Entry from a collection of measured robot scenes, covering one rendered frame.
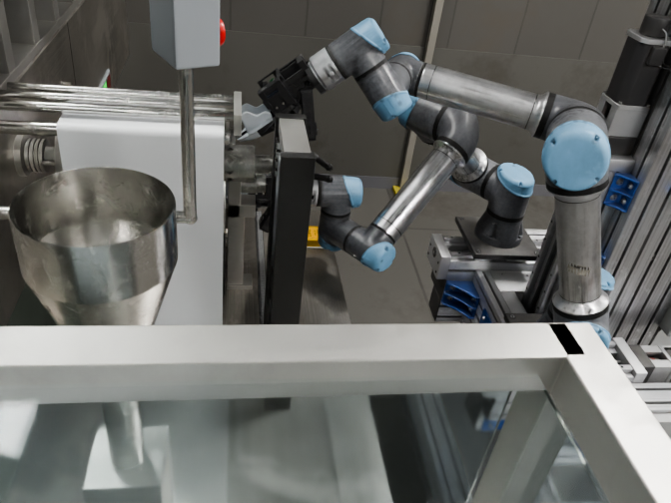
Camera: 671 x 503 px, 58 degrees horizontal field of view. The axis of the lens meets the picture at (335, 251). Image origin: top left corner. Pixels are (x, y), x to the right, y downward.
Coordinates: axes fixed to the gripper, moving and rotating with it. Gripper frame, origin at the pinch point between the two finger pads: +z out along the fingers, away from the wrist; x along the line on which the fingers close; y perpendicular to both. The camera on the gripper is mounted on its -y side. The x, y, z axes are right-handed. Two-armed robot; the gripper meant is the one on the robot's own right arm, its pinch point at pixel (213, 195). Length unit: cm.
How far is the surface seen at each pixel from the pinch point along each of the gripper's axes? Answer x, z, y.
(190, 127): 62, 1, 44
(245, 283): 11.2, -7.7, -17.9
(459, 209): -181, -144, -109
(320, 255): -2.5, -27.6, -19.0
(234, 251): 11.3, -5.0, -8.2
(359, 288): -101, -68, -109
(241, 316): 21.8, -6.7, -19.1
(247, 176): 34.2, -6.7, 23.6
